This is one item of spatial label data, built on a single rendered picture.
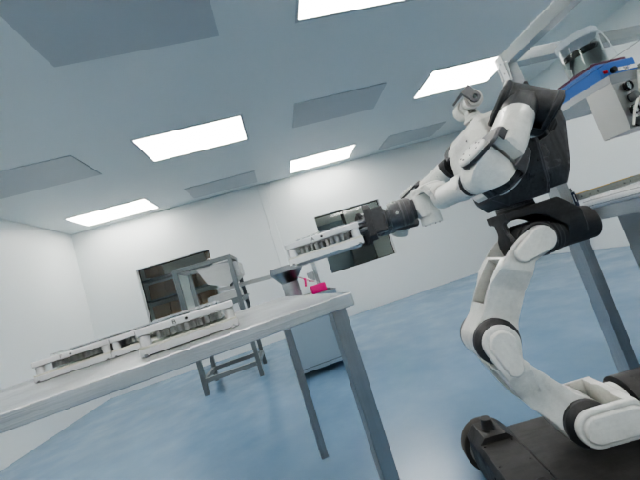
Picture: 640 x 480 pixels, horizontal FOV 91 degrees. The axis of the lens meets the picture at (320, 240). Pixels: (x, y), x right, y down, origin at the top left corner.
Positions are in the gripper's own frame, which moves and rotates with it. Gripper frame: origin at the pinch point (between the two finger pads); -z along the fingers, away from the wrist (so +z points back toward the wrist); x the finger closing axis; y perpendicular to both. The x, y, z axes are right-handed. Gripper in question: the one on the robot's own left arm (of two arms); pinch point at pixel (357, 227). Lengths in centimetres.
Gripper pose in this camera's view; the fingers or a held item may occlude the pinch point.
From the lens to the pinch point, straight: 106.2
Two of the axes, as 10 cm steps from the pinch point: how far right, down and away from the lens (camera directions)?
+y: 2.2, 0.4, 9.8
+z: 9.4, -2.9, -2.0
